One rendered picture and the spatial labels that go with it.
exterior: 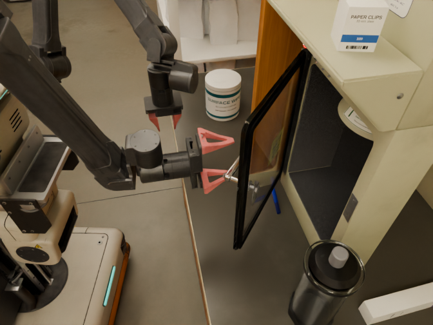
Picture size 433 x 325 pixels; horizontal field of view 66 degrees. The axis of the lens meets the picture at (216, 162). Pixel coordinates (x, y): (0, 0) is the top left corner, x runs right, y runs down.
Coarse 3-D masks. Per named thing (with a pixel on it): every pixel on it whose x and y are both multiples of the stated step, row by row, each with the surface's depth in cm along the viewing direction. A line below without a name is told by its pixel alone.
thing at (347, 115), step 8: (344, 104) 67; (344, 112) 66; (352, 112) 64; (344, 120) 66; (352, 120) 64; (360, 120) 62; (352, 128) 64; (360, 128) 63; (368, 128) 62; (368, 136) 62
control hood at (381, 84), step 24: (288, 0) 59; (312, 0) 59; (336, 0) 59; (288, 24) 54; (312, 24) 52; (312, 48) 47; (384, 48) 47; (336, 72) 42; (360, 72) 42; (384, 72) 42; (408, 72) 42; (360, 96) 43; (384, 96) 44; (408, 96) 45; (384, 120) 47
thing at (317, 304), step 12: (324, 240) 64; (360, 264) 61; (312, 276) 59; (360, 276) 59; (300, 288) 67; (312, 288) 62; (324, 288) 58; (348, 288) 58; (300, 300) 68; (312, 300) 64; (324, 300) 62; (336, 300) 61; (300, 312) 70; (312, 312) 67; (324, 312) 65; (336, 312) 68; (312, 324) 70; (324, 324) 70
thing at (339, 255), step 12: (312, 252) 62; (324, 252) 61; (336, 252) 58; (348, 252) 58; (312, 264) 60; (324, 264) 59; (336, 264) 58; (348, 264) 59; (324, 276) 58; (336, 276) 58; (348, 276) 58; (336, 288) 58
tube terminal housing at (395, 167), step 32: (416, 0) 42; (384, 32) 49; (416, 32) 43; (320, 64) 69; (416, 64) 44; (416, 96) 45; (416, 128) 50; (384, 160) 54; (416, 160) 56; (288, 192) 99; (352, 192) 64; (384, 192) 61; (352, 224) 67; (384, 224) 70
